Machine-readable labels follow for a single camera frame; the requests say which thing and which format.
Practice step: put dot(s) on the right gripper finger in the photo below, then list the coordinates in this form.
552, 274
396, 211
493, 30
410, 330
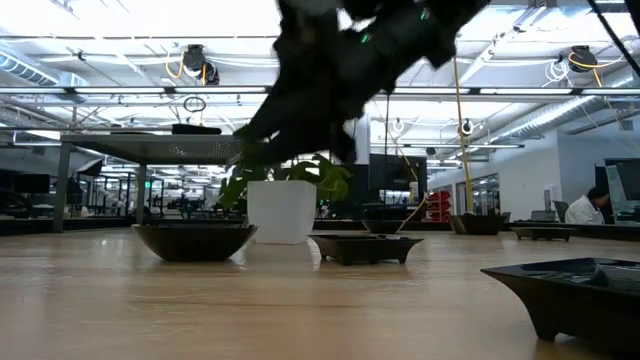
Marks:
346, 140
280, 132

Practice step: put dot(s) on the green plant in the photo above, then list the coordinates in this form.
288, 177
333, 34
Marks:
282, 215

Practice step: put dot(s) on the small dark round bowl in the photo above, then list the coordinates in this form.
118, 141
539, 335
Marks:
382, 227

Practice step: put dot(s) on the black square footed plate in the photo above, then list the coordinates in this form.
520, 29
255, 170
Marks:
365, 250
542, 234

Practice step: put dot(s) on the dark brown round bowl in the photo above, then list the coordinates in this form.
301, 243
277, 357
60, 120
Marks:
195, 245

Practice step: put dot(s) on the dark angular bowl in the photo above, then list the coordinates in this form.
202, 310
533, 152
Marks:
477, 226

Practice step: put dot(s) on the black flared footed plate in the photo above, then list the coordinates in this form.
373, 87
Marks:
575, 310

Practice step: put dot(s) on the black display screen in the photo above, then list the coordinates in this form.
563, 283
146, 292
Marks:
397, 172

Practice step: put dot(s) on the red storage bins stack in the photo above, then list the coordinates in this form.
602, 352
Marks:
440, 205

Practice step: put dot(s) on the long ceiling light bar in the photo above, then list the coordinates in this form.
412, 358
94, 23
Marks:
150, 90

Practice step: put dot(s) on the grey laptop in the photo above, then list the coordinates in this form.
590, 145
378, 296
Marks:
542, 216

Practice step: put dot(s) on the grey office chair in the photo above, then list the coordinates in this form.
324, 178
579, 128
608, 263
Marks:
561, 210

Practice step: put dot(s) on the person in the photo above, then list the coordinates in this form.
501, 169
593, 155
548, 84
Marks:
582, 212

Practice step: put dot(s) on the dark desk monitor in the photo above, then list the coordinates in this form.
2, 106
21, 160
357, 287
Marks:
30, 184

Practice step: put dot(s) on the dark computer monitor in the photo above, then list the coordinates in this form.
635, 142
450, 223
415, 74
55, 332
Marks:
627, 182

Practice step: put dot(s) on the silver ceiling air duct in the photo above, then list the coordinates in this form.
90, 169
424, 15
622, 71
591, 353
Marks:
550, 116

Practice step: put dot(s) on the black table edge frame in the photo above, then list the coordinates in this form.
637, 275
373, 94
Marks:
75, 226

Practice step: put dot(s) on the ribbed ceiling air duct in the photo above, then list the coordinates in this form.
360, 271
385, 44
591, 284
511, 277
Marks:
25, 70

